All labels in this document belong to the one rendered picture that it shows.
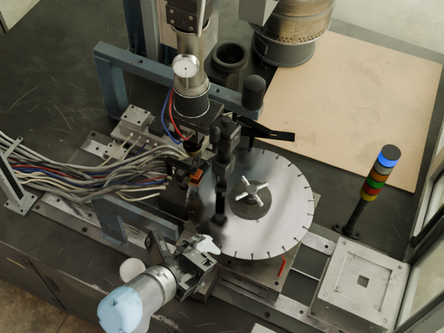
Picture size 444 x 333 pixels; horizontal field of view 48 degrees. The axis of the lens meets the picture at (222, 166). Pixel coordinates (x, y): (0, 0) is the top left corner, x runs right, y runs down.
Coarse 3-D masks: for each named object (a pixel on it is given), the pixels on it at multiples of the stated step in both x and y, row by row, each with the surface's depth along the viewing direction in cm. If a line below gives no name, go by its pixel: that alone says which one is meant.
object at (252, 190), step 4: (244, 180) 127; (248, 184) 127; (252, 184) 126; (260, 184) 127; (264, 184) 127; (248, 188) 125; (252, 188) 126; (256, 188) 126; (260, 188) 127; (244, 192) 125; (248, 192) 125; (252, 192) 125; (256, 192) 125; (236, 196) 125; (240, 196) 125; (244, 196) 125; (248, 196) 126; (252, 196) 126; (256, 196) 125; (256, 200) 125; (260, 200) 124; (260, 204) 124
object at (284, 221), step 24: (240, 168) 135; (264, 168) 135; (288, 168) 136; (192, 192) 130; (216, 192) 131; (288, 192) 132; (192, 216) 127; (216, 216) 127; (264, 216) 127; (288, 216) 128; (312, 216) 128; (216, 240) 123; (240, 240) 124; (264, 240) 124; (288, 240) 124
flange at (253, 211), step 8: (240, 184) 131; (256, 184) 131; (232, 192) 130; (240, 192) 130; (264, 192) 130; (232, 200) 129; (240, 200) 128; (248, 200) 127; (264, 200) 129; (232, 208) 128; (240, 208) 127; (248, 208) 127; (256, 208) 127; (264, 208) 128; (240, 216) 127; (248, 216) 126; (256, 216) 126
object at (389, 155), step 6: (390, 144) 115; (384, 150) 114; (390, 150) 114; (396, 150) 114; (378, 156) 117; (384, 156) 113; (390, 156) 113; (396, 156) 114; (384, 162) 115; (390, 162) 114; (396, 162) 114
